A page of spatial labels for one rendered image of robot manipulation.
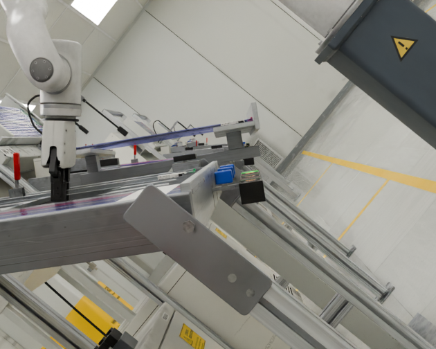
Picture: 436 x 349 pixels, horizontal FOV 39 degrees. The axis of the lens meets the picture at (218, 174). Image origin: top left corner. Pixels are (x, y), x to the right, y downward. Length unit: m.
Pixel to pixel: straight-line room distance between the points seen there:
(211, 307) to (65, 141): 1.10
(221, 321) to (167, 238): 1.59
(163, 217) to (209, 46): 8.26
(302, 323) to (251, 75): 8.20
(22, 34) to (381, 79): 0.70
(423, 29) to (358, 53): 0.14
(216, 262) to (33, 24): 0.75
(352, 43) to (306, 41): 7.67
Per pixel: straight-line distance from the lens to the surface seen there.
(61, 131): 1.30
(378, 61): 1.26
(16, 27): 1.29
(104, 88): 9.04
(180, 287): 2.22
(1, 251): 0.75
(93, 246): 0.72
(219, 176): 1.06
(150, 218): 0.66
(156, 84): 8.90
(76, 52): 1.33
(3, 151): 2.29
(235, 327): 2.24
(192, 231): 0.65
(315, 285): 1.67
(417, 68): 1.28
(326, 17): 1.29
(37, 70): 1.25
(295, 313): 0.68
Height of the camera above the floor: 0.71
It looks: level
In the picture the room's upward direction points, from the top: 51 degrees counter-clockwise
